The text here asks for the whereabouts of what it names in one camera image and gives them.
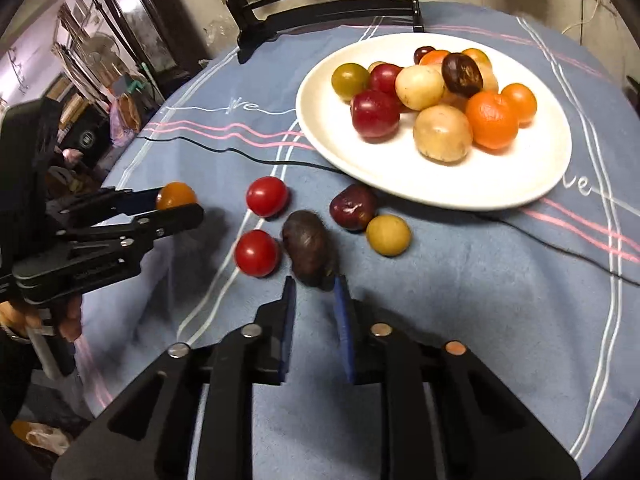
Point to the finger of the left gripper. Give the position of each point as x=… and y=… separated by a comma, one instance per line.
x=144, y=228
x=106, y=201

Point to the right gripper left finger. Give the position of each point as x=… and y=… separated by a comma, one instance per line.
x=189, y=413

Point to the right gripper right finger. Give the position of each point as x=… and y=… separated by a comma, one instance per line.
x=445, y=414

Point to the orange tomato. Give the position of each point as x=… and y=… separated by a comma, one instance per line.
x=175, y=194

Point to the red tomato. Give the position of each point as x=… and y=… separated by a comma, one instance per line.
x=267, y=197
x=257, y=254

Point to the large dark purple fruit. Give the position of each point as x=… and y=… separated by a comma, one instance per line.
x=309, y=245

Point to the small yellow-green fruit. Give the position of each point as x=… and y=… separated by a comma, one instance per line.
x=388, y=235

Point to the green-yellow tomato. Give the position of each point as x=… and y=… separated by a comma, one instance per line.
x=348, y=80

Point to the dark red apple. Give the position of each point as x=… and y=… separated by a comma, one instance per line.
x=383, y=78

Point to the large orange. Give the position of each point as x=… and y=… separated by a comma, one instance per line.
x=493, y=120

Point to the small dark passion fruit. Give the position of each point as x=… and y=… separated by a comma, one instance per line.
x=462, y=75

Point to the operator hand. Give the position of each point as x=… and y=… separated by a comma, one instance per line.
x=19, y=317

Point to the blue plaid tablecloth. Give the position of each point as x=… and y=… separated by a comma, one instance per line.
x=547, y=296

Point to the dark wooden cabinet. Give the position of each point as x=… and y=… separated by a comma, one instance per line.
x=163, y=37

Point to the white round plate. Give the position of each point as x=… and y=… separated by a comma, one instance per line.
x=484, y=180

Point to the pale yellow fruit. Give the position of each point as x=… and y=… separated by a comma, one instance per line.
x=419, y=87

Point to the small orange mandarin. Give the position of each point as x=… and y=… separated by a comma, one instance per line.
x=523, y=100

